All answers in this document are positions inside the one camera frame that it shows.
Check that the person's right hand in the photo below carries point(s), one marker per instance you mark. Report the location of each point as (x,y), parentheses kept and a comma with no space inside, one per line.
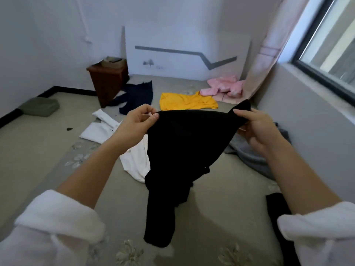
(256,127)

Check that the person's left hand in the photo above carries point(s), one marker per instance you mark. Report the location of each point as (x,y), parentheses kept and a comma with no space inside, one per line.
(133,126)

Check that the person's right thumb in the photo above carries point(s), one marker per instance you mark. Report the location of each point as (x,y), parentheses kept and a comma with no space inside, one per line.
(242,113)

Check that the person's left thumb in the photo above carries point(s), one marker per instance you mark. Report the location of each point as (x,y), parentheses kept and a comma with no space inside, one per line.
(145,121)

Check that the black garment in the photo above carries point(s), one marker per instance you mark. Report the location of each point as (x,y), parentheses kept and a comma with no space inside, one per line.
(180,157)

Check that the person's left forearm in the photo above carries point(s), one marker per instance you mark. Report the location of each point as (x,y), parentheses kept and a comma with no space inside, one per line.
(86,174)

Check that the person's right forearm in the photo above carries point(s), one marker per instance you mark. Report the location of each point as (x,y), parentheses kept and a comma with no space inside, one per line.
(298,174)

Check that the navy blue garment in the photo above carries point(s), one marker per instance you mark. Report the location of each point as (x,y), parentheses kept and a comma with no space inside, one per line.
(137,96)

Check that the pink garment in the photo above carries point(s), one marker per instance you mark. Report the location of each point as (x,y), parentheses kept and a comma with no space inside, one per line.
(224,85)

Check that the white garment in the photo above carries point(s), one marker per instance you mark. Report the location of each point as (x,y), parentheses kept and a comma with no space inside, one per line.
(111,135)

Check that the grey garment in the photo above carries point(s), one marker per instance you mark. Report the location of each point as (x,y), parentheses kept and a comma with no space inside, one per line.
(249,155)

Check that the yellow garment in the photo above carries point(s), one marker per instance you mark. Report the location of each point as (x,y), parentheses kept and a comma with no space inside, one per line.
(187,101)

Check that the brown wooden nightstand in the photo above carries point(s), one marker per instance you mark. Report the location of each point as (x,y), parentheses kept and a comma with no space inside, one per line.
(106,83)

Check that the small woven basket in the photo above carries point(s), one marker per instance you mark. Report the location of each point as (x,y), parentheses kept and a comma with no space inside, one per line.
(112,62)

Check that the pink curtain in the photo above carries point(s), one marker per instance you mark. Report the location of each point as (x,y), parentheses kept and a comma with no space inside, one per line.
(273,44)

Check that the white headboard with grey stripe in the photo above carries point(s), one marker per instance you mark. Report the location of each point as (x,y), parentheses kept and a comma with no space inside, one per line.
(180,49)

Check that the beige floral bed sheet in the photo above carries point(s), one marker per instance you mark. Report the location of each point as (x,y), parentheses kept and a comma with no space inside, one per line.
(166,207)

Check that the green folded cushion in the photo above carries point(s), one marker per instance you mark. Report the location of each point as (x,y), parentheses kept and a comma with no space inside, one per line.
(40,106)

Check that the black framed window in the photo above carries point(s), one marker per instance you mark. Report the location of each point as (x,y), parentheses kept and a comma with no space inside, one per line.
(328,38)

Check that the black cloth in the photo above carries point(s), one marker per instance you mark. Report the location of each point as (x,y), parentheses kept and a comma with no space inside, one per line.
(280,227)

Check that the white wall pipe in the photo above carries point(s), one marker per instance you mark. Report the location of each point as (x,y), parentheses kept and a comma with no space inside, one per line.
(83,19)

